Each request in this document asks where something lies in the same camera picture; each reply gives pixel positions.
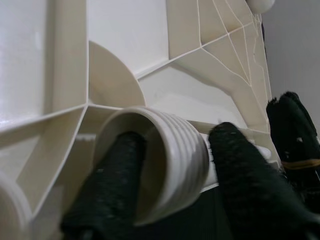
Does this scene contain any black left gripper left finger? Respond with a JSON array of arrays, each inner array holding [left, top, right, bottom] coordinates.
[[61, 131, 148, 240]]

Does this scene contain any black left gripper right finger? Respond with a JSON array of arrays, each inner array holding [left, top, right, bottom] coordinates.
[[206, 121, 320, 240]]

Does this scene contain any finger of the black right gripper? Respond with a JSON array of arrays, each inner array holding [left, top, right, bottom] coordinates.
[[265, 98, 285, 165], [279, 90, 320, 176]]

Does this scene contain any white plastic table top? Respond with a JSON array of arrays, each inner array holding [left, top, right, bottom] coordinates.
[[0, 0, 278, 240]]

